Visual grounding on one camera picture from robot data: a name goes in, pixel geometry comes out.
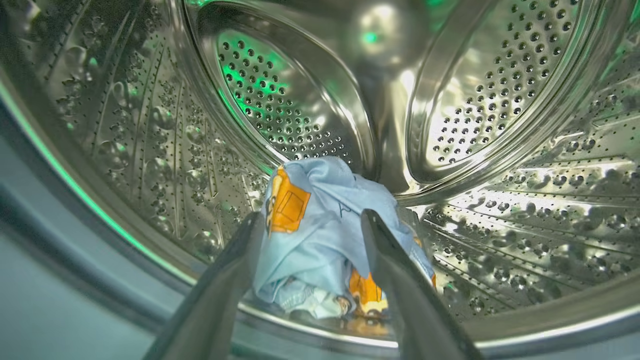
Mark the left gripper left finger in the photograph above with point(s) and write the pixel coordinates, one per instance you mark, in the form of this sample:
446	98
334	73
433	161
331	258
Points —
215	310

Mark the perforated steel washer drum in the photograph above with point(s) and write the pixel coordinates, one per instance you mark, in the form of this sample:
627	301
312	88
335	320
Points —
150	125

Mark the grey rubber door gasket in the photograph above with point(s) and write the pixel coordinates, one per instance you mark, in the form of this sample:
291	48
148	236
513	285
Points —
60	300

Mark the blue cartoon print garment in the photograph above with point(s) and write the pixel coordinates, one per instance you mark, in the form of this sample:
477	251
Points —
320	225

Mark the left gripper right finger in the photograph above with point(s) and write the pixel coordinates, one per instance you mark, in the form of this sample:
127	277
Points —
415	310

